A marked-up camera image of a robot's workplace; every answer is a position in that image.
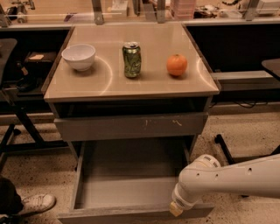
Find grey drawer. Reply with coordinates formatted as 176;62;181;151
57;139;215;224
54;112;208;142

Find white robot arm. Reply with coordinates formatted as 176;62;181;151
170;154;280;217

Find grey top drawer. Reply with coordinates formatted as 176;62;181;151
54;112;208;142

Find grey drawer cabinet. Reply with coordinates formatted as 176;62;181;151
44;23;220;157

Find white sneaker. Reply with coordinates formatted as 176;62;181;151
3;193;57;218

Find orange fruit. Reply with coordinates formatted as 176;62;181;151
166;54;187;76

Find dark trouser leg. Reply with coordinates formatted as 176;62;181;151
0;177;24;214

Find green soda can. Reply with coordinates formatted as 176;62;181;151
122;42;142;78

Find white ceramic bowl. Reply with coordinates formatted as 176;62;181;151
61;44;96;71

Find pink stacked containers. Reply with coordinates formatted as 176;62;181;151
170;0;196;20

